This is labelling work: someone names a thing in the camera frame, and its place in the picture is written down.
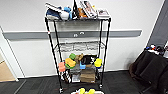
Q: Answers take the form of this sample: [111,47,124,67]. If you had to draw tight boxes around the yellow white plush toy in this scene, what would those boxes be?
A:
[77,87,97,94]

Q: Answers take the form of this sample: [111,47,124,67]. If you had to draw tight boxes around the pink orange toy block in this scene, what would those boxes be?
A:
[58,61,67,73]

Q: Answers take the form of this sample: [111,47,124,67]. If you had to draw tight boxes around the yellow orange toy block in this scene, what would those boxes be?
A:
[64,57,77,69]

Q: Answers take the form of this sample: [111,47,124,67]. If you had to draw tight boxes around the white bowl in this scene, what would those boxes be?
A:
[59,11,70,20]

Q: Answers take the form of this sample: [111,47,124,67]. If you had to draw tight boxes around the white box with photo print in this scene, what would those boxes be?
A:
[96,8,111,19]

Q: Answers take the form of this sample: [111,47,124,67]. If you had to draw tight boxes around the small blue toy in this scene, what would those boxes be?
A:
[79,61,87,70]

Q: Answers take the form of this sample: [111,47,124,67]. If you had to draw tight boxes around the dark blue cloth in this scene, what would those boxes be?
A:
[45,9,63,20]

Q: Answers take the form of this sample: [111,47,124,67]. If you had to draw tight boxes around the green toy block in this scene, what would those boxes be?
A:
[68,53,77,61]

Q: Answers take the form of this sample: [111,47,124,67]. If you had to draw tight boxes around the yellow toy with blue base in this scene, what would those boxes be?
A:
[94,58,103,69]

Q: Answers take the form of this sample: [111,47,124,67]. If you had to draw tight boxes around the orange plush toy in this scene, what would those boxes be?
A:
[77,6,88,19]

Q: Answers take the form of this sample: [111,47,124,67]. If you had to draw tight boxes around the small things on cart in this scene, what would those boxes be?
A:
[144,43,168,55]

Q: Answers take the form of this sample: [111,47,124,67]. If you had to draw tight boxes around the small white box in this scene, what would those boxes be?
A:
[71,71,81,83]

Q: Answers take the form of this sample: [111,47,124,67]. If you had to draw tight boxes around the blue plush toy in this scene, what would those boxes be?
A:
[63,5,73,19]

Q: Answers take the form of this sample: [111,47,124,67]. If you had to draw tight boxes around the tan plush toy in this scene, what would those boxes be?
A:
[75,53,84,64]

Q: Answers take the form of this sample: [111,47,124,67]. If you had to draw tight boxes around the black wire shelf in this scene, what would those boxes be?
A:
[44,16,112,94]

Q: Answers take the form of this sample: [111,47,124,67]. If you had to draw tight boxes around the black standing packet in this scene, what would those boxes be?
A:
[73,0,80,19]

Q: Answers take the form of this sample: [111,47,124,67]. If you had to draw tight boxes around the white door frame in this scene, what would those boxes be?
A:
[0,26,20,83]

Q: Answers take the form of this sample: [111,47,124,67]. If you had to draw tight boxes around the large brown cardboard box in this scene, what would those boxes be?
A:
[79,68,97,83]

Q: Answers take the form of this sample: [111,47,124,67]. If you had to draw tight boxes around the black white packet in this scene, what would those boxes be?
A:
[63,70,73,83]

